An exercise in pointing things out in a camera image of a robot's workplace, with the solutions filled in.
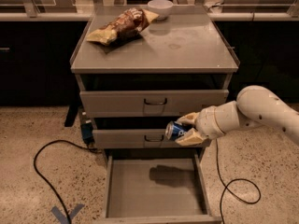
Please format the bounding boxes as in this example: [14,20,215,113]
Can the grey top drawer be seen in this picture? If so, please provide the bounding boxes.
[80,90,229,118]

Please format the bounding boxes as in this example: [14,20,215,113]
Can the blue pepsi can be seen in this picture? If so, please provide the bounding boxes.
[165,121,192,141]

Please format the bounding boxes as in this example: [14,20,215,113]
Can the blue tape cross mark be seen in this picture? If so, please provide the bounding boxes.
[51,203,84,224]

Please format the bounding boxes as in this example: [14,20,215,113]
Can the dark counter cabinet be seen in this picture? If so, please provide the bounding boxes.
[1,21,298,105]

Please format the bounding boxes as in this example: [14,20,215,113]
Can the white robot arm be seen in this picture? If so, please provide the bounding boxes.
[175,86,299,146]

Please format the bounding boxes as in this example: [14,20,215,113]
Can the black cable left floor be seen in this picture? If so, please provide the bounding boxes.
[33,139,103,224]

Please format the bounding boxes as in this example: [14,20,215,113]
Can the white bowl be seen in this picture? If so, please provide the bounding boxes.
[148,0,174,21]

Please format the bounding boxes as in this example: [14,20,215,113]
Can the black cable floor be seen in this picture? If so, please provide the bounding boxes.
[33,139,103,224]
[213,138,262,224]

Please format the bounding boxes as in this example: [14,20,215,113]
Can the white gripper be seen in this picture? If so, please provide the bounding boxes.
[175,101,241,147]

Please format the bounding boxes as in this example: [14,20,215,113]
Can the grey middle drawer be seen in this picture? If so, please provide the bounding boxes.
[92,127,216,149]

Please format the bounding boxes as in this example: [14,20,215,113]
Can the black cable right floor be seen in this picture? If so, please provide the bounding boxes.
[213,138,262,224]

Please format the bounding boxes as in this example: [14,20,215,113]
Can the brown yellow chip bag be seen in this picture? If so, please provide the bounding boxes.
[87,7,159,46]

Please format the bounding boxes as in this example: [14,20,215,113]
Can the blue power adapter box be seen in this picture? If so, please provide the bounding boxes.
[80,122,94,145]

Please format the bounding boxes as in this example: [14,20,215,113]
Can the grey open bottom drawer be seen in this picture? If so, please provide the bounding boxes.
[94,151,221,224]

